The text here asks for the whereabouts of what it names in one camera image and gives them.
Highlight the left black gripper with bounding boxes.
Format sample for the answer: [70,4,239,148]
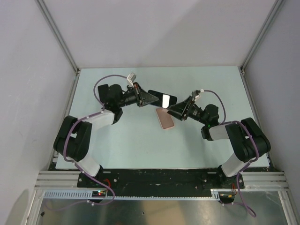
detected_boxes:
[118,84,158,108]

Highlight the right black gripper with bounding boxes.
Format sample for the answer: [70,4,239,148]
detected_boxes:
[167,96,208,125]

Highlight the pink phone case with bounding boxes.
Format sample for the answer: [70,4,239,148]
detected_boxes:
[156,108,175,130]

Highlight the black smartphone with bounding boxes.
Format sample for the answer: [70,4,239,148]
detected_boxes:
[148,90,177,108]

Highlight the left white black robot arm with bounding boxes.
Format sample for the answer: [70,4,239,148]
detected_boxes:
[53,82,159,187]

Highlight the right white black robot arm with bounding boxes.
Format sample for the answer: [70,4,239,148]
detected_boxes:
[167,96,271,188]

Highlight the small black phone left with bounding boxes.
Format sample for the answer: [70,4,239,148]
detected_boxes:
[97,84,109,104]

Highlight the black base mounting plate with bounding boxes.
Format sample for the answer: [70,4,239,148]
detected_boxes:
[77,169,245,198]

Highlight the right controller board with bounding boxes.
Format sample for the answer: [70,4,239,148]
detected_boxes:
[219,193,236,204]

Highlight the controller board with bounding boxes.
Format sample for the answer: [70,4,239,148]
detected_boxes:
[92,190,107,198]
[219,193,236,204]

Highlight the left controller board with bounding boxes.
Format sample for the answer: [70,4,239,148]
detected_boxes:
[92,190,107,198]

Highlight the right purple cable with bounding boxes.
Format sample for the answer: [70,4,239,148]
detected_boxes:
[192,90,257,218]

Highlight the grey slotted cable duct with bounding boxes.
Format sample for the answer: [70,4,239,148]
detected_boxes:
[43,188,221,201]

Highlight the left aluminium corner post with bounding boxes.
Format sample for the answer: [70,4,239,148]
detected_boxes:
[35,0,80,73]

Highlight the aluminium corner post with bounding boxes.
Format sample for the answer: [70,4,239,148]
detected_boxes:
[35,0,80,73]
[240,0,285,72]

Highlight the aluminium front frame rail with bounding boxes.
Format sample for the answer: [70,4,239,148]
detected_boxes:
[34,171,289,191]

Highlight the right aluminium corner post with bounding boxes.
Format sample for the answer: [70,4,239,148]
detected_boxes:
[240,0,285,72]

